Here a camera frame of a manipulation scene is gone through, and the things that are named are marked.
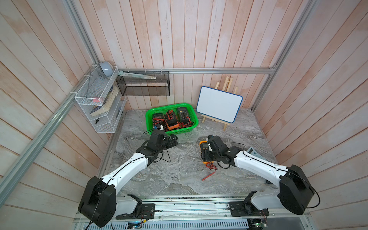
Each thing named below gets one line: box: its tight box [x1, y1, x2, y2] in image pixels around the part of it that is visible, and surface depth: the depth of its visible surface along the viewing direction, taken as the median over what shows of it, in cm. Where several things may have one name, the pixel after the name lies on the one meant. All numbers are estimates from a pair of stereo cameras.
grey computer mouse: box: [99, 61, 114, 77], surface depth 84 cm
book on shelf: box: [90, 84, 120, 117], surface depth 83 cm
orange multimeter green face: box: [166, 119, 180, 131], surface depth 100 cm
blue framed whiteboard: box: [195, 85, 243, 124], surface depth 102 cm
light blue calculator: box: [246, 146, 267, 161], surface depth 94 cm
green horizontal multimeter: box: [176, 106, 190, 124], surface depth 106 cm
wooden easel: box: [201, 76, 239, 132], surface depth 97 cm
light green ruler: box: [118, 70, 157, 80], surface depth 92 cm
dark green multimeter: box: [152, 112, 166, 127], surface depth 100 cm
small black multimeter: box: [165, 109, 179, 127], surface depth 100 cm
